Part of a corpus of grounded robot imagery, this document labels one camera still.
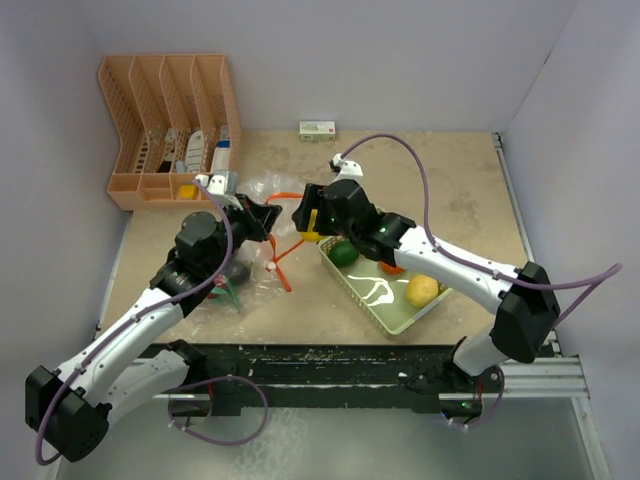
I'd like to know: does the pink dragon fruit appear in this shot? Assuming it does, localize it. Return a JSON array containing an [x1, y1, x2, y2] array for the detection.
[[207, 277, 242, 313]]

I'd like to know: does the yellow lemon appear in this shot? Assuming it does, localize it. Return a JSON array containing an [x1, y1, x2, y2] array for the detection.
[[300, 209, 323, 243]]

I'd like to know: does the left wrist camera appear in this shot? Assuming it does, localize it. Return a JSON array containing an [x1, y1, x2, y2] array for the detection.
[[195, 170, 239, 205]]

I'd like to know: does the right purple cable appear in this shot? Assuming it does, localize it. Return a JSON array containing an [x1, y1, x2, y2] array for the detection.
[[339, 133, 624, 329]]

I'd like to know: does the yellow potato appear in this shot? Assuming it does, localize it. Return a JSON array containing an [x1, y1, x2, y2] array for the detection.
[[405, 274, 439, 308]]

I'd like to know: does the yellow block in organizer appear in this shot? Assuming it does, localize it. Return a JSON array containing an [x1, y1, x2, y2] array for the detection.
[[178, 184, 199, 200]]

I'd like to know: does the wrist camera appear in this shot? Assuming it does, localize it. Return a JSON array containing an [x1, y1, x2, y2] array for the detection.
[[195, 170, 239, 205], [329, 153, 363, 183]]

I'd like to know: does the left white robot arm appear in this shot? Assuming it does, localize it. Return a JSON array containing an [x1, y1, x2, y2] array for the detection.
[[25, 194, 282, 467]]

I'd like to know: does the purple cable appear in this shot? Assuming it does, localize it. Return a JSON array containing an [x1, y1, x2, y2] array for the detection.
[[33, 179, 269, 467], [339, 133, 624, 329]]

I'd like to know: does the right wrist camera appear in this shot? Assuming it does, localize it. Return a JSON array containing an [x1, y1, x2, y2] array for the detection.
[[329, 153, 363, 183]]

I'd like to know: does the light green plastic basket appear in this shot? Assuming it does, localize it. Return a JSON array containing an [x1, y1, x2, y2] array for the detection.
[[318, 236, 452, 336]]

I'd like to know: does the green avocado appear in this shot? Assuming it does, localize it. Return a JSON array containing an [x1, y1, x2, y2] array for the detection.
[[327, 240, 360, 268]]

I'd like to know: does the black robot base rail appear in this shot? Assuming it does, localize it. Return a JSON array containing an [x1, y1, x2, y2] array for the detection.
[[114, 341, 506, 416]]

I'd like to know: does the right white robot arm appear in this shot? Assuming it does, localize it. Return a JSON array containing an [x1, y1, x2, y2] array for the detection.
[[292, 179, 560, 391]]

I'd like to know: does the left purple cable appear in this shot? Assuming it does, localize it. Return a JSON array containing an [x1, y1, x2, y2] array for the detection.
[[33, 179, 269, 467]]

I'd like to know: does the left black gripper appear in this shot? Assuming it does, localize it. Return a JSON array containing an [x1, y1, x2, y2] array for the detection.
[[204, 193, 281, 275]]

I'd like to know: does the small orange pumpkin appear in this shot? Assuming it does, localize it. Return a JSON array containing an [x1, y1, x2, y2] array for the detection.
[[380, 262, 405, 275]]

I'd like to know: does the clear zip top bag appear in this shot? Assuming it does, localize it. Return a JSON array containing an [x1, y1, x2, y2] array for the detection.
[[199, 171, 304, 320]]

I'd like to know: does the orange plastic file organizer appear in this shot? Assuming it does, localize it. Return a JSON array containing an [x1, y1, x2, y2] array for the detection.
[[98, 54, 243, 211]]

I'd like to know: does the small green white box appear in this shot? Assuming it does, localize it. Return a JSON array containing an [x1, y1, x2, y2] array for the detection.
[[298, 120, 336, 142]]

